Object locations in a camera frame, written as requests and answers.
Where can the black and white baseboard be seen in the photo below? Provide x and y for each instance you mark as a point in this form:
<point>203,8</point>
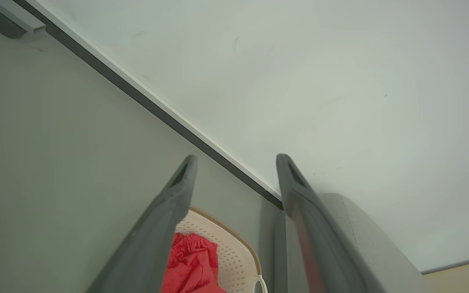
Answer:
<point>145,99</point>

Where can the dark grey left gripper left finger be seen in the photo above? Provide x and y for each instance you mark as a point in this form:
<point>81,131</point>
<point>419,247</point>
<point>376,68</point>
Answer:
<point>149,244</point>

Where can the cream perforated laundry basket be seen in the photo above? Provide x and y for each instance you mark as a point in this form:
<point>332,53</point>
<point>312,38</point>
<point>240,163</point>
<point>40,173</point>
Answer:
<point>236,260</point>

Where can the grey round disc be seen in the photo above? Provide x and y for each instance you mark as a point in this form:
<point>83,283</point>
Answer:
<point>6,27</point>

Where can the red garment with white trim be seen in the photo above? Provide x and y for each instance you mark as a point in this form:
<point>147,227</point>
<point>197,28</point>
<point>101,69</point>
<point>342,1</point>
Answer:
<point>193,264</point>

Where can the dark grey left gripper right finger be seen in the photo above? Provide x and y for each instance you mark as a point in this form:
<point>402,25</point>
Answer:
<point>320,244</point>

